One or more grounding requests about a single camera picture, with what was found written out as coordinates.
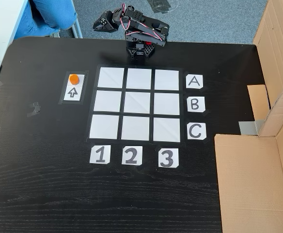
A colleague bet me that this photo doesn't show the round orange token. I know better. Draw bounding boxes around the round orange token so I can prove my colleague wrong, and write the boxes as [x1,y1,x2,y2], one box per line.
[68,74,80,85]

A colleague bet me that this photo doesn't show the white paper grid black tape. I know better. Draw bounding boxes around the white paper grid black tape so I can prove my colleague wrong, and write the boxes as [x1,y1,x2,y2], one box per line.
[84,64,186,146]

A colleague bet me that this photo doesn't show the white furniture leg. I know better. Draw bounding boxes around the white furniture leg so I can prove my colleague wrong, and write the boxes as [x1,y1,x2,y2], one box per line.
[70,19,83,39]

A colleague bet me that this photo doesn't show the person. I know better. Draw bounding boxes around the person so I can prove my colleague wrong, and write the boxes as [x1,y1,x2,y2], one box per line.
[20,0,79,39]

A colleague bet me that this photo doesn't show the black floor tape patch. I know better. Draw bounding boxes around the black floor tape patch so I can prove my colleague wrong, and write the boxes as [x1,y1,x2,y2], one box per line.
[147,0,178,14]

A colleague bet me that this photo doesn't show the white arrow paper sheet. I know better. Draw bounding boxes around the white arrow paper sheet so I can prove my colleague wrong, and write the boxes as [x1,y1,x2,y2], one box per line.
[63,73,86,102]

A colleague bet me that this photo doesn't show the white desk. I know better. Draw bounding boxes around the white desk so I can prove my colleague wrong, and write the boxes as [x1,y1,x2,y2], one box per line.
[0,0,31,102]

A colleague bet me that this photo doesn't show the paper sheet letter A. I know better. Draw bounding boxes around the paper sheet letter A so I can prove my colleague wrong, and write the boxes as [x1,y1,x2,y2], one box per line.
[186,74,204,90]

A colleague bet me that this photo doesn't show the crumpled tape scraps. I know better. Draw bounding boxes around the crumpled tape scraps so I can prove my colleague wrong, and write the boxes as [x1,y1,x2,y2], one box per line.
[26,101,42,118]

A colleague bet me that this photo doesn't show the paper sheet letter B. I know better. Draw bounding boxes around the paper sheet letter B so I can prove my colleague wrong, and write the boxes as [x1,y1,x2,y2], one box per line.
[187,96,206,113]

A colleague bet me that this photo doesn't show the paper sheet number 1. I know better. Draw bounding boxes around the paper sheet number 1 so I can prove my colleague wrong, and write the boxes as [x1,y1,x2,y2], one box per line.
[89,145,111,165]

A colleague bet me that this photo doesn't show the paper sheet number 2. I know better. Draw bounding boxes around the paper sheet number 2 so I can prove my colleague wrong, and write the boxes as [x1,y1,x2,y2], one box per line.
[121,146,143,166]

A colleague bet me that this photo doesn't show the paper sheet letter C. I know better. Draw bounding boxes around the paper sheet letter C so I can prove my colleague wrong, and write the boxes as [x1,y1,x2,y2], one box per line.
[187,123,207,140]

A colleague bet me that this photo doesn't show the paper sheet number 3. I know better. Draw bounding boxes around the paper sheet number 3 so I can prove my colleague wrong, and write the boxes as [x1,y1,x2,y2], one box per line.
[158,148,180,168]

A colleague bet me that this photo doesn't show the brown cardboard box panel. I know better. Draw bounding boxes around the brown cardboard box panel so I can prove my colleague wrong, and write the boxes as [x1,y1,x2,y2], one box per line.
[214,75,283,233]
[247,0,283,121]

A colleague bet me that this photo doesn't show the grey duct tape strip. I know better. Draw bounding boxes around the grey duct tape strip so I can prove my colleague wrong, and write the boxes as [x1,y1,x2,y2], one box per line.
[238,119,265,136]

